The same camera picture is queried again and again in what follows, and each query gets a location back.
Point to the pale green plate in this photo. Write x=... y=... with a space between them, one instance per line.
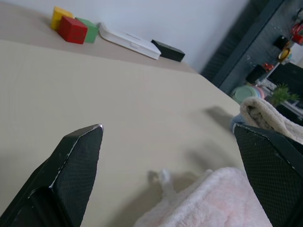
x=242 y=94

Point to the beige folded towel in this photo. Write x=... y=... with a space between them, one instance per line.
x=272 y=118

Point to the black rectangular box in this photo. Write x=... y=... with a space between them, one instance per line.
x=169 y=50

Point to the yellow wooden block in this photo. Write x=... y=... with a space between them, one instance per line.
x=58 y=17

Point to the black item on pegboard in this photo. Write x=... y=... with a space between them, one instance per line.
x=281 y=42

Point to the dark pegboard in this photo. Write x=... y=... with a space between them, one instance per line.
x=262 y=35

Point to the stack of pastel plates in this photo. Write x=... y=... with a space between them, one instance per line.
x=259 y=93

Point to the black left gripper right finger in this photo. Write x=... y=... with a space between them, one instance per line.
x=272 y=175

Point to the red item on pegboard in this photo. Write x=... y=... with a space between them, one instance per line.
x=297 y=32

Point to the white flat box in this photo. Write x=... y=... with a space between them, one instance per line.
x=130 y=42

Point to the dark slatted panel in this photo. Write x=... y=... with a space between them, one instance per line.
x=227 y=42

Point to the green wooden block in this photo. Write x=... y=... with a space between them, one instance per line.
x=91 y=29

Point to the pink fluffy towel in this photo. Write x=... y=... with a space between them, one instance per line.
x=213 y=203

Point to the small green plant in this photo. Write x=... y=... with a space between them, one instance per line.
x=282 y=94

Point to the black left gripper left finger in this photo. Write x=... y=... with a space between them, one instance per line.
x=56 y=179

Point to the light blue folded towel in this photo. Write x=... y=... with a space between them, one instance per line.
x=236 y=120

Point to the red wooden block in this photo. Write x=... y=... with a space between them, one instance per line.
x=73 y=30

